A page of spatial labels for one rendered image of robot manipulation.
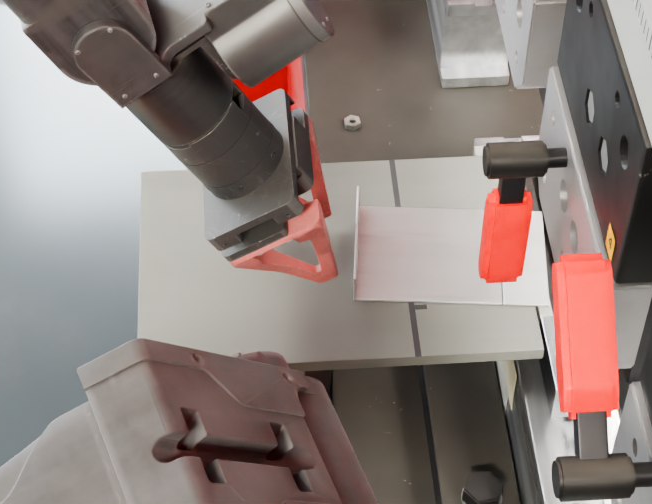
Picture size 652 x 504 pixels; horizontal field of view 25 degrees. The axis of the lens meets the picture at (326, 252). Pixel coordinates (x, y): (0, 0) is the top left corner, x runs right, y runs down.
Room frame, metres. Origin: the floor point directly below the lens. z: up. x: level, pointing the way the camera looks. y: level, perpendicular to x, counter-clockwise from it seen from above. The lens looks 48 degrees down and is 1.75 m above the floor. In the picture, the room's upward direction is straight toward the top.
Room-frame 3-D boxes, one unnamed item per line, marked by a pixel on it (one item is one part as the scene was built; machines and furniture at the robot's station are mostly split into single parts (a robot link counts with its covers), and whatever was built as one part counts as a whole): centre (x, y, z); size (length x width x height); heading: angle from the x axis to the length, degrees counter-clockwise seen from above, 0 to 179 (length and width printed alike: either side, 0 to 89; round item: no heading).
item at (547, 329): (0.64, -0.15, 0.98); 0.20 x 0.03 x 0.03; 4
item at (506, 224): (0.51, -0.10, 1.20); 0.04 x 0.02 x 0.10; 94
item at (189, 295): (0.66, 0.00, 1.00); 0.26 x 0.18 x 0.01; 94
